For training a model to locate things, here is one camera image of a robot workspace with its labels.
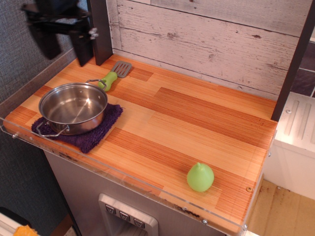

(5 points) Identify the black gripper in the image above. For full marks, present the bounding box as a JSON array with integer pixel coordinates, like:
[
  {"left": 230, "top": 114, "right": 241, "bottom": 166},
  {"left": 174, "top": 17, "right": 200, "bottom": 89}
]
[{"left": 21, "top": 0, "right": 98, "bottom": 66}]

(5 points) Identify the stainless steel pot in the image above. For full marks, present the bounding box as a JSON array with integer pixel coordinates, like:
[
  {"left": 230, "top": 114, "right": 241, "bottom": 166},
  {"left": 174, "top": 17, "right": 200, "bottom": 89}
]
[{"left": 36, "top": 79, "right": 108, "bottom": 137}]

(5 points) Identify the purple towel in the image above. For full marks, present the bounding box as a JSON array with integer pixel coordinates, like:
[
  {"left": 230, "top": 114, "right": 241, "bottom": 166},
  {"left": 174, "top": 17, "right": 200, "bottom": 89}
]
[{"left": 31, "top": 104, "right": 124, "bottom": 153}]

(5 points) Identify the grey toy fridge cabinet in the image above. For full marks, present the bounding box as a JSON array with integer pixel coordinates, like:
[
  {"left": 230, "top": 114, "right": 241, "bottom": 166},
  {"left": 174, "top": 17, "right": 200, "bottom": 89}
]
[{"left": 45, "top": 151, "right": 222, "bottom": 236}]

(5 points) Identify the grey dispenser panel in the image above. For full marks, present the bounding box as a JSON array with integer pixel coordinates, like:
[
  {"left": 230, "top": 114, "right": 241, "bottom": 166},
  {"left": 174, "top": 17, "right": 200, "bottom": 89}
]
[{"left": 98, "top": 193, "right": 159, "bottom": 236}]

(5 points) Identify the green toy pear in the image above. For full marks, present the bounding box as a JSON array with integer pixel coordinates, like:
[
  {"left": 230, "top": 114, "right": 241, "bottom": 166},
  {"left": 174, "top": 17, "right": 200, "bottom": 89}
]
[{"left": 187, "top": 162, "right": 215, "bottom": 192}]

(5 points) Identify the yellow object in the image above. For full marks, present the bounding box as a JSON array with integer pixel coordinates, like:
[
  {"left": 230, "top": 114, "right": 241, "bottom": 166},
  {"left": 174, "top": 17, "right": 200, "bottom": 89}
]
[{"left": 13, "top": 225, "right": 38, "bottom": 236}]

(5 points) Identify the white side cabinet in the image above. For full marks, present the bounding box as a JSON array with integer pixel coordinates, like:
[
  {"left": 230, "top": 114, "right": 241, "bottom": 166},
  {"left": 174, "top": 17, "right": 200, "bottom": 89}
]
[{"left": 263, "top": 92, "right": 315, "bottom": 199}]

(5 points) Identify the dark left post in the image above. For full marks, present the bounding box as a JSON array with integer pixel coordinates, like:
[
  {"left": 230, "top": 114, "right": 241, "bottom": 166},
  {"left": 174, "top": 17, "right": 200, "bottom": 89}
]
[{"left": 87, "top": 0, "right": 113, "bottom": 65}]

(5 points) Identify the dark post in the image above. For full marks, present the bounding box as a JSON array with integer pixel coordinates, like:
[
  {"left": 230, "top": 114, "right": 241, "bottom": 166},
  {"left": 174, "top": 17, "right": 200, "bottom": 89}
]
[
  {"left": 271, "top": 0, "right": 315, "bottom": 121},
  {"left": 87, "top": 0, "right": 113, "bottom": 65}
]

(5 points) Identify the green handled grey spatula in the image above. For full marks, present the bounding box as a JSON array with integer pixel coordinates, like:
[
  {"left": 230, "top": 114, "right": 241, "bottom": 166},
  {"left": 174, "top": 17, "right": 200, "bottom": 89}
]
[{"left": 97, "top": 60, "right": 132, "bottom": 92}]

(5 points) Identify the dark right post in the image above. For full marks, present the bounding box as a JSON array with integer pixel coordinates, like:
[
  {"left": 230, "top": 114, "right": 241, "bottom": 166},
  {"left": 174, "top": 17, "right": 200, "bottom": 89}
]
[{"left": 271, "top": 0, "right": 315, "bottom": 121}]

